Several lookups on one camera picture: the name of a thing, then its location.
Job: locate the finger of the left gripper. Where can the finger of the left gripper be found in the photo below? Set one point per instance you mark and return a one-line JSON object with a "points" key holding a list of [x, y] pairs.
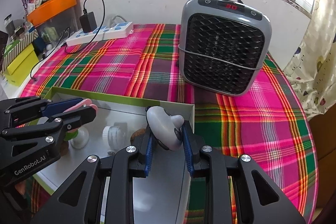
{"points": [[35, 107], [64, 122]]}

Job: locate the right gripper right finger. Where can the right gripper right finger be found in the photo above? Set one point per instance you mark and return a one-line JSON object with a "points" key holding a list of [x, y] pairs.
{"points": [[239, 180]]}

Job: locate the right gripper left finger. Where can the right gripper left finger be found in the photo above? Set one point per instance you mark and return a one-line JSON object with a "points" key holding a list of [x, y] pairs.
{"points": [[101, 183]]}

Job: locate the green cap white stand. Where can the green cap white stand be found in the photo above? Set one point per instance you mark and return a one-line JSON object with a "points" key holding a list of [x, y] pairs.
{"points": [[78, 138]]}

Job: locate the brown walnut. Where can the brown walnut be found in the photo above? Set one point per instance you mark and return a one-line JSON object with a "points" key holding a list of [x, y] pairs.
{"points": [[136, 134]]}

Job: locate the white grey handheld device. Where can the white grey handheld device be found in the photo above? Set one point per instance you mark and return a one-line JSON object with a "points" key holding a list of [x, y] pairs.
{"points": [[166, 128]]}

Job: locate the yellow shoe box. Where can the yellow shoe box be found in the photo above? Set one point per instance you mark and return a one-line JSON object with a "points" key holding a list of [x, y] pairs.
{"points": [[20, 67]]}

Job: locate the striped grey box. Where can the striped grey box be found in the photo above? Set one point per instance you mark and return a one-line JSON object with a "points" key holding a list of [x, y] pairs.
{"points": [[16, 48]]}

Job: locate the plaid pink green blanket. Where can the plaid pink green blanket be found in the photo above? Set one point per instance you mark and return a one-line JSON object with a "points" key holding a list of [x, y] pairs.
{"points": [[267, 123]]}

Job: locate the green white cardboard box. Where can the green white cardboard box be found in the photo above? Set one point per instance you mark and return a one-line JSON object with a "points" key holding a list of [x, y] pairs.
{"points": [[162, 196]]}

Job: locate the glass jar black lid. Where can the glass jar black lid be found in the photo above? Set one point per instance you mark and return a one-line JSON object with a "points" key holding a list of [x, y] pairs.
{"points": [[9, 25]]}

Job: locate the black power adapter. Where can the black power adapter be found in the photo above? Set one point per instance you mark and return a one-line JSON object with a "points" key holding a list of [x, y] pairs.
{"points": [[88, 21]]}

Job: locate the white blue power strip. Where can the white blue power strip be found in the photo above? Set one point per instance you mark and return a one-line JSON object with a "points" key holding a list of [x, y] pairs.
{"points": [[120, 30]]}

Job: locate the orange storage bin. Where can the orange storage bin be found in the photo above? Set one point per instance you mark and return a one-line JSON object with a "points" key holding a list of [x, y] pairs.
{"points": [[48, 10]]}

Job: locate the cream patterned curtain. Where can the cream patterned curtain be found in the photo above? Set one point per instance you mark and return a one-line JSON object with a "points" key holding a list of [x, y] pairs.
{"points": [[311, 70]]}

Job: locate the grey black space heater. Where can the grey black space heater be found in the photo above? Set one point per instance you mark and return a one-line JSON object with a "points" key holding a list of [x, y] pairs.
{"points": [[222, 45]]}

